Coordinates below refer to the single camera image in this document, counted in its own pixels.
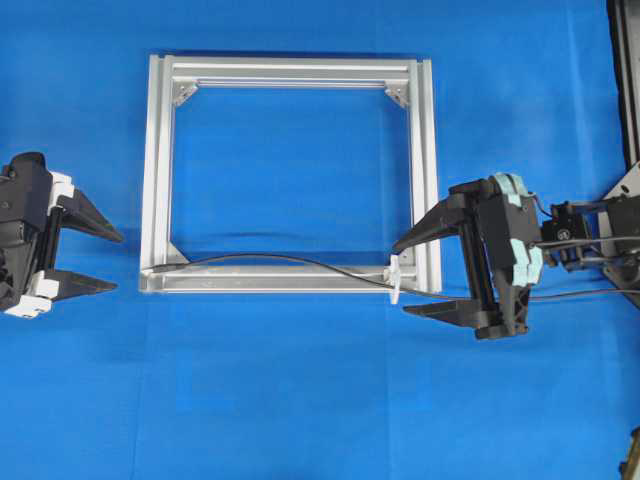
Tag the square aluminium extrusion frame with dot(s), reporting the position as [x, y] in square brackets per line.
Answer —
[173, 79]

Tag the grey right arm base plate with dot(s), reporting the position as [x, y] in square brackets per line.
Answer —
[628, 185]

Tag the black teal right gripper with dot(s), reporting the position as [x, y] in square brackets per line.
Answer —
[504, 225]

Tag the black metal rail stand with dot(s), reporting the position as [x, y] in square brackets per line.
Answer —
[624, 33]

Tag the white string loop clip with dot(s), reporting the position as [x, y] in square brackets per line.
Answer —
[393, 278]

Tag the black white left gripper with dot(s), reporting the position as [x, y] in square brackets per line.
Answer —
[32, 202]

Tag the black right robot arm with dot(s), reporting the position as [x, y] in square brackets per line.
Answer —
[602, 235]

